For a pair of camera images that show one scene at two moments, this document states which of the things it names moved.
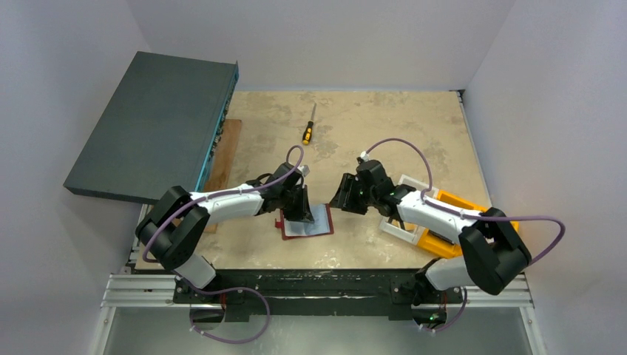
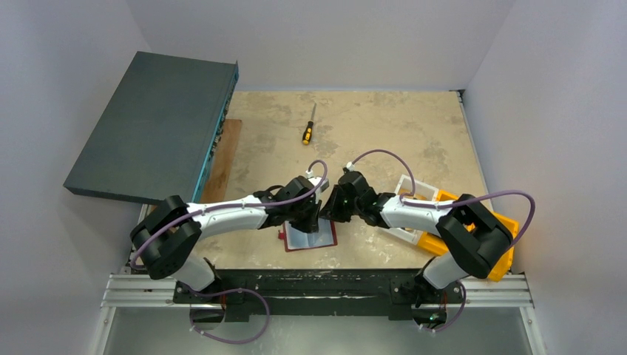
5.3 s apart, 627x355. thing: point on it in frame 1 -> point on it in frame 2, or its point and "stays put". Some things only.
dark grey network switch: (157, 132) stays put
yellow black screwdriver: (307, 134) stays put
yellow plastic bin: (442, 245) stays put
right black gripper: (353, 194) -> (337, 205)
